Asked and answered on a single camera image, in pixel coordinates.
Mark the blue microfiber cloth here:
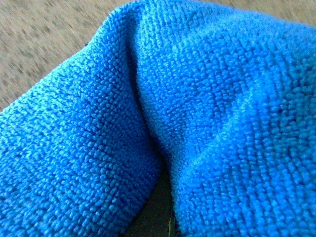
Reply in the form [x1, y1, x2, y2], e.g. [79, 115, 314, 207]
[0, 0, 316, 237]

